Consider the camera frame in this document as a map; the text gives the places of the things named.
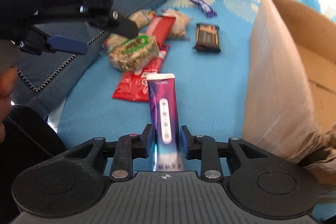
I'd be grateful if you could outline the clear cracker packet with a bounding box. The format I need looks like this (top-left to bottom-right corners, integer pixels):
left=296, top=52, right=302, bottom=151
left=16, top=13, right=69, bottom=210
left=161, top=8, right=193, bottom=40

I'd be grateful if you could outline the long red wrapper bar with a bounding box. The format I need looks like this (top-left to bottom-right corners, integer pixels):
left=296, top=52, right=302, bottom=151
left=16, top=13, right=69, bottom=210
left=145, top=15, right=175, bottom=48

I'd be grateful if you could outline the dark chocolate bar pack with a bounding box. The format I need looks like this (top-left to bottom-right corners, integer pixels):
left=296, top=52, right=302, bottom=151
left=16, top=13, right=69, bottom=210
left=194, top=23, right=221, bottom=53

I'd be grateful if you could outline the round puffed grain cake pack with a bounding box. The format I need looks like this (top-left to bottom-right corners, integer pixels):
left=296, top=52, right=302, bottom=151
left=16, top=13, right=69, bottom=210
left=108, top=34, right=159, bottom=72

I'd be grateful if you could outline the person left hand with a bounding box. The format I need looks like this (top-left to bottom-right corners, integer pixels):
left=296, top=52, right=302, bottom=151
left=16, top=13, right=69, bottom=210
left=0, top=67, right=18, bottom=142

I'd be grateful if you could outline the beige rice bar pack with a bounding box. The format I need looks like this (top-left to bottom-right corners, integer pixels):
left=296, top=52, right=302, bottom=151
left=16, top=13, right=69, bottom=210
left=129, top=9, right=156, bottom=30

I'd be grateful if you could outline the red snack packet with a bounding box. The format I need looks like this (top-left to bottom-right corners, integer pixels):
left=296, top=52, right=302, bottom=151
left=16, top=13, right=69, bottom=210
left=112, top=45, right=170, bottom=102

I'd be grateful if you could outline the purple snack tube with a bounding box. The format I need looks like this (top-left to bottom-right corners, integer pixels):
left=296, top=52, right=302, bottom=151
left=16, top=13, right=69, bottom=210
left=146, top=73, right=184, bottom=172

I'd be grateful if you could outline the purple candy bar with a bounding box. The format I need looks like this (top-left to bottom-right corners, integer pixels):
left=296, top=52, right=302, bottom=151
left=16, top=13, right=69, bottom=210
left=189, top=0, right=217, bottom=18

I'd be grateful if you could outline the cardboard box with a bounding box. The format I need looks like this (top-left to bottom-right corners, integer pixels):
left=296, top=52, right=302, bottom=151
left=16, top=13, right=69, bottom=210
left=242, top=0, right=335, bottom=191

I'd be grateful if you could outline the blue sofa armrest cushion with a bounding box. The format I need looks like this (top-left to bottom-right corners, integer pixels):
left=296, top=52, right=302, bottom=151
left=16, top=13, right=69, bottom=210
left=11, top=0, right=166, bottom=118

